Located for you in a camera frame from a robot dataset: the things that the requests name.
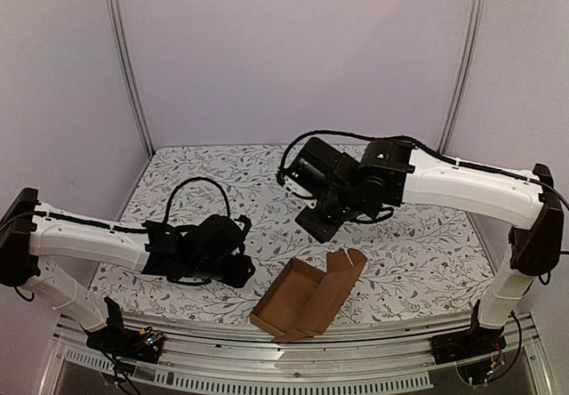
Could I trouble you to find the brown cardboard box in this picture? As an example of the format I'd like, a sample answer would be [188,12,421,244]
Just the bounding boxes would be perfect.
[250,248,367,343]

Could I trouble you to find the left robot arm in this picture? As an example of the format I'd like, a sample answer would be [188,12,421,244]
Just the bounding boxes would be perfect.
[1,188,255,354]

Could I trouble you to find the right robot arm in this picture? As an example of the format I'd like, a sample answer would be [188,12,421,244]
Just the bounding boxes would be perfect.
[276,130,568,356]

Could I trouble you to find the small green circuit board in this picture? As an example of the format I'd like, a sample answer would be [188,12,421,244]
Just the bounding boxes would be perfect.
[139,326,164,345]

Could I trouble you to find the floral patterned table mat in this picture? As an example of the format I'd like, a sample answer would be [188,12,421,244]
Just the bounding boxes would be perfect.
[91,145,493,325]

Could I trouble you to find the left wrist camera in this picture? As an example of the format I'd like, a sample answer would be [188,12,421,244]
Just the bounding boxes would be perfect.
[234,214,252,244]

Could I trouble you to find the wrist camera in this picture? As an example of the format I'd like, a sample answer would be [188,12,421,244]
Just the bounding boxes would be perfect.
[234,214,252,244]
[276,170,314,200]

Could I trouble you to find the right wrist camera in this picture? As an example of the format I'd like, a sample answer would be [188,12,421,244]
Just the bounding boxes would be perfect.
[276,170,314,200]

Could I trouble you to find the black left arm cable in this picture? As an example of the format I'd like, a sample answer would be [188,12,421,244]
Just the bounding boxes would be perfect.
[35,177,232,236]

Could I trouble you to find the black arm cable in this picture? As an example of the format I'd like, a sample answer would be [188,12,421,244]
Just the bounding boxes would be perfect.
[35,177,232,236]
[279,129,569,212]

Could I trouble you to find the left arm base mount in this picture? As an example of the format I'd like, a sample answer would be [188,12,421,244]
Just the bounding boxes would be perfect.
[85,326,165,364]

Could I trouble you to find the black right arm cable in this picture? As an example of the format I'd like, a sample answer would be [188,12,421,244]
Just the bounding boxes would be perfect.
[279,129,569,212]

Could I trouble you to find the aluminium front rail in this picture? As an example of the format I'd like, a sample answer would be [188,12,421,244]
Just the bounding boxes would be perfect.
[37,310,550,395]

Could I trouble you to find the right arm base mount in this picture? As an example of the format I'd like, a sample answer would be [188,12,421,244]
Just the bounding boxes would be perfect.
[429,328,507,365]

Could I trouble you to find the right aluminium frame post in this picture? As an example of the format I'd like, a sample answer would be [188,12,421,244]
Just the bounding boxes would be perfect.
[437,0,485,154]

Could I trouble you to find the aluminium frame post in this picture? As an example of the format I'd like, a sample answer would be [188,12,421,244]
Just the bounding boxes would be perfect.
[437,0,485,154]
[106,0,156,158]

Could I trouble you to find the left aluminium frame post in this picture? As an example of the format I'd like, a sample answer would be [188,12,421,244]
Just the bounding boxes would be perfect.
[106,0,156,158]

